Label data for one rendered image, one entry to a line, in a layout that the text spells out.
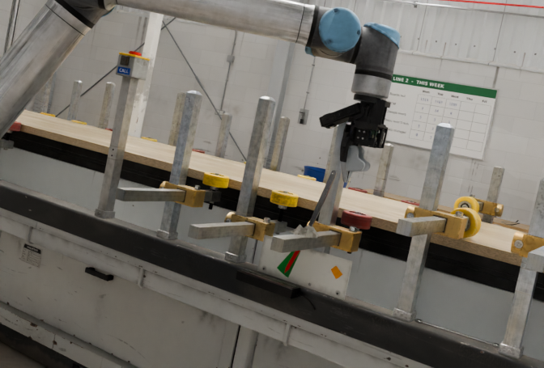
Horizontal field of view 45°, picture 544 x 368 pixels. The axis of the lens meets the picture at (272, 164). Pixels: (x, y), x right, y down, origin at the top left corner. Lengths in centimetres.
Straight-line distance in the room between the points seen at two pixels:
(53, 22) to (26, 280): 144
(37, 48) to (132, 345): 122
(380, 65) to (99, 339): 151
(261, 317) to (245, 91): 816
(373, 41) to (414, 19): 764
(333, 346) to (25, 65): 101
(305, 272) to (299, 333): 17
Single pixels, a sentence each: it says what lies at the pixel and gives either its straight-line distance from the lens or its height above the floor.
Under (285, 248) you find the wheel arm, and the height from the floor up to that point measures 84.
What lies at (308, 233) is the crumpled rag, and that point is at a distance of 148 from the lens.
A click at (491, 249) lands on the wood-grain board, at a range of 175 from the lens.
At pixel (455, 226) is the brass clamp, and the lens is 156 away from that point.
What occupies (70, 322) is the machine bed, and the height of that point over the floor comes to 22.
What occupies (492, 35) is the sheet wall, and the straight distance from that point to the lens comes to 899.
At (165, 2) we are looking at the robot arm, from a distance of 141.
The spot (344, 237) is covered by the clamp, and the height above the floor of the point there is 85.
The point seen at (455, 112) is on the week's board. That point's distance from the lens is 885.
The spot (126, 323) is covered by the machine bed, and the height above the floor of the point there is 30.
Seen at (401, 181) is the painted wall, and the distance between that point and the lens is 895.
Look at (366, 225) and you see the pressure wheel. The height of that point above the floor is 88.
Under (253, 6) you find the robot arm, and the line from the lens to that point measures 140.
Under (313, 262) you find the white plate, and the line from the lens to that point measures 169.
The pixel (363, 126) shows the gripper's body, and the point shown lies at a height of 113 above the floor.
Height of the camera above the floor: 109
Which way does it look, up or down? 3 degrees down
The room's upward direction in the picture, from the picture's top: 12 degrees clockwise
